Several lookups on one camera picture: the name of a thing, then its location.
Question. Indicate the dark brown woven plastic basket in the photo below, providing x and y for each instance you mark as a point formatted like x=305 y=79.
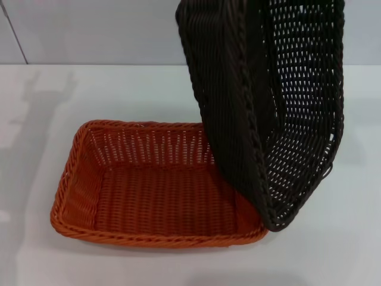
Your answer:
x=238 y=119

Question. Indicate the orange woven plastic basket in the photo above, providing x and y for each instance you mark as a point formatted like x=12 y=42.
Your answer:
x=160 y=196

